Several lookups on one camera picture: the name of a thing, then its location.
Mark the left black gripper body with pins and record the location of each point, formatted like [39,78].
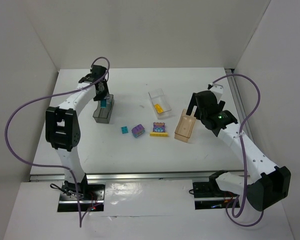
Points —
[101,95]

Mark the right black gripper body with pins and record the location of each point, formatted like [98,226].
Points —
[196,104]

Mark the large teal lego brick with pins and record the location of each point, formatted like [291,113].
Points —
[103,103]

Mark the yellow lego brick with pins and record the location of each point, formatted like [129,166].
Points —
[158,108]

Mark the small teal lego brick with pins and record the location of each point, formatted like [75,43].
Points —
[124,130]

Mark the purple printed lego piece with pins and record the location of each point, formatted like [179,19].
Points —
[159,127]

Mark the purple lego brick stack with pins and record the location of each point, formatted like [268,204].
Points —
[138,130]

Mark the yellow lego plate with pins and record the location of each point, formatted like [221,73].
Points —
[158,134]

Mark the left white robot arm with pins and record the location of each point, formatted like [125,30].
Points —
[62,128]

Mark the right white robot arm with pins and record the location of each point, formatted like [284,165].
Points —
[267,183]

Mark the grey translucent container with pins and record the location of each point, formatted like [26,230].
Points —
[103,115]

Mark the clear plastic container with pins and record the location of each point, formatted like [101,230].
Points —
[157,96]

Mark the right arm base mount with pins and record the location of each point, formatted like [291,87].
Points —
[208,197]

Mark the aluminium rail front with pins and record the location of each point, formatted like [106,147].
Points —
[127,176]

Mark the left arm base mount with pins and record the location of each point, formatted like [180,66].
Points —
[92,200]

